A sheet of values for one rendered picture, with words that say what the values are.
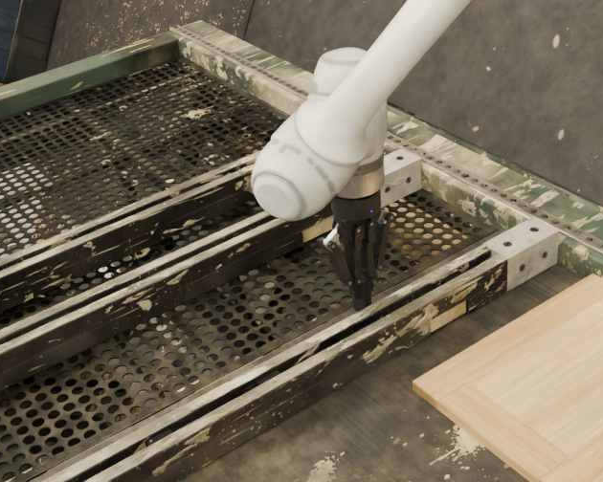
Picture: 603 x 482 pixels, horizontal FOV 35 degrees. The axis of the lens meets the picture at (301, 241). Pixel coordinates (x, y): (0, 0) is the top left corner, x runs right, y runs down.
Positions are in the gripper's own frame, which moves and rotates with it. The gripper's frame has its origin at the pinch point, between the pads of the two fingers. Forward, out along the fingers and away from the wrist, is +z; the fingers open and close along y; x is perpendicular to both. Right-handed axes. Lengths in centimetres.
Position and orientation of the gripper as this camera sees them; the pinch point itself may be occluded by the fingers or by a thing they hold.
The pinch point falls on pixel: (362, 295)
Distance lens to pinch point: 151.8
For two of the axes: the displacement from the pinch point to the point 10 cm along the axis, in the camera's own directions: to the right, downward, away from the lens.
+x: 5.8, 4.1, -7.0
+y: -8.1, 3.9, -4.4
